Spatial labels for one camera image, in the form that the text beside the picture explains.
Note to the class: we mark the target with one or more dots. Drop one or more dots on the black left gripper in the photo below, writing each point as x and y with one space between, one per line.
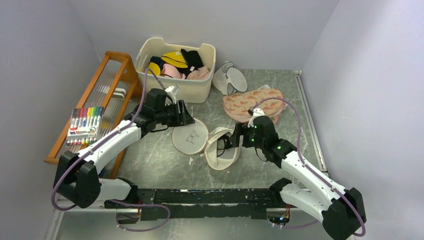
183 118

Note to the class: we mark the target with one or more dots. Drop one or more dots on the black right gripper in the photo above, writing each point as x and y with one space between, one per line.
243 130

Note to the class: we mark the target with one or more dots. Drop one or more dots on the white mesh laundry bag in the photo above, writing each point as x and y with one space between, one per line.
195 139

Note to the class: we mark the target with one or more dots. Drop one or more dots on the black bra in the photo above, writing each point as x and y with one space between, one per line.
224 143

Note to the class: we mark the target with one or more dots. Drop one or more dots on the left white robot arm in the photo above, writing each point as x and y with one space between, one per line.
77 174

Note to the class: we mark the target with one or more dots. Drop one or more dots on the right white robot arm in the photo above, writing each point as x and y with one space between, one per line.
340 210

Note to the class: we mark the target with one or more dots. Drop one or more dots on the pink floral laundry bag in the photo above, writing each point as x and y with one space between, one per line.
237 105

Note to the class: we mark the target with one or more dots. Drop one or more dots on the white blue-trimmed mesh bag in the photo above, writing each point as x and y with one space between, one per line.
228 79

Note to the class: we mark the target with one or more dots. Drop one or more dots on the pink garment in basket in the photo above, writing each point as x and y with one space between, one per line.
171 71

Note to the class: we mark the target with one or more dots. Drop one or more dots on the yellow garment in basket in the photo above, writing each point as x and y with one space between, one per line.
174 58

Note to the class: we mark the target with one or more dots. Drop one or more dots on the black garment in basket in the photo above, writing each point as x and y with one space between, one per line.
192 59

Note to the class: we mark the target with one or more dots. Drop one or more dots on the coloured marker pen pack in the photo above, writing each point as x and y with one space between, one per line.
84 126

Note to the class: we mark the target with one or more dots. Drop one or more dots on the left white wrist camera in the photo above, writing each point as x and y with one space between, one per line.
171 94

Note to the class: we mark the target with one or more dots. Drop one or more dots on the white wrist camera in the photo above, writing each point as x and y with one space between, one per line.
257 112
171 94

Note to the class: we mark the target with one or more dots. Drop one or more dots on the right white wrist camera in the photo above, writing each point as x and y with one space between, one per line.
257 112

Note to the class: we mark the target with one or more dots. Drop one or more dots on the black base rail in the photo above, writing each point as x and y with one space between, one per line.
207 203

